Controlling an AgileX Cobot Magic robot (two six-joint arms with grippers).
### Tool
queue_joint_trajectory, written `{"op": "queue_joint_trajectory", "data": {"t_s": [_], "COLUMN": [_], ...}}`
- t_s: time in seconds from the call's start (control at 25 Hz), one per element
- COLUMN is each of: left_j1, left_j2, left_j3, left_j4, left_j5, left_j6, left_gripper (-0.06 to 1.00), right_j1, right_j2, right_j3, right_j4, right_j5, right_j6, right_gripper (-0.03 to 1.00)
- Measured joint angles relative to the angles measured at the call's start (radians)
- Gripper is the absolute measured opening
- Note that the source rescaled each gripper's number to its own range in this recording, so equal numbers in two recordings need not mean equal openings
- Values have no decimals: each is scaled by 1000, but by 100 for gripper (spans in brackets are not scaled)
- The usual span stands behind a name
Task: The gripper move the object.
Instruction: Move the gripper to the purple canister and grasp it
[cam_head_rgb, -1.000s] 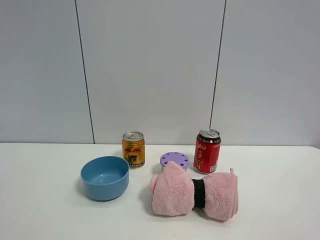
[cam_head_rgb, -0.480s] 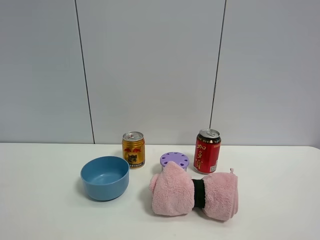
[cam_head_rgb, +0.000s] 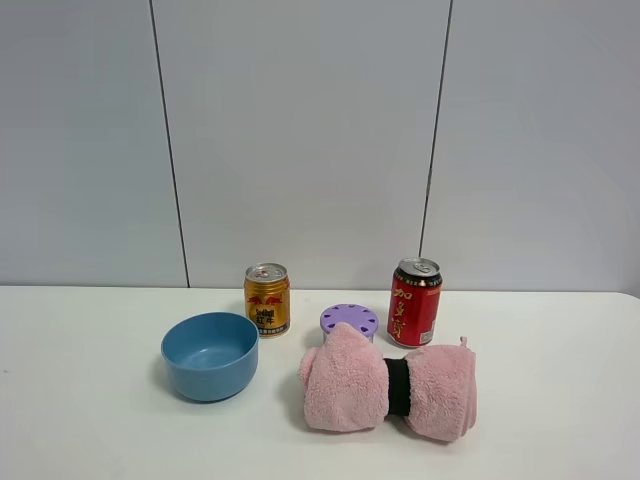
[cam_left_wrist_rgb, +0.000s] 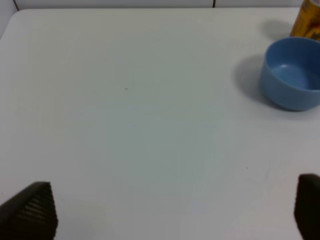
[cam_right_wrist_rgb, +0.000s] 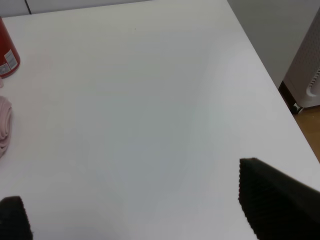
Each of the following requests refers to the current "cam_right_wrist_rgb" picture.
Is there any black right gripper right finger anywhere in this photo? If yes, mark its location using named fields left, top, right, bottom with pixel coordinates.
left=238, top=158, right=320, bottom=240

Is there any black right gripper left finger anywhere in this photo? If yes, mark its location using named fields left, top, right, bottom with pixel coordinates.
left=0, top=196, right=33, bottom=240

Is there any pink folded cloth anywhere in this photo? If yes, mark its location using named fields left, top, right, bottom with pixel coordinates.
left=0, top=96, right=12, bottom=157

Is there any white perforated air purifier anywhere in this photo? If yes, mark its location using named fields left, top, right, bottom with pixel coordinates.
left=283, top=11, right=320, bottom=108

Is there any red cylindrical can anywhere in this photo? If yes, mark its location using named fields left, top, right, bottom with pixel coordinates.
left=0, top=17, right=21, bottom=78

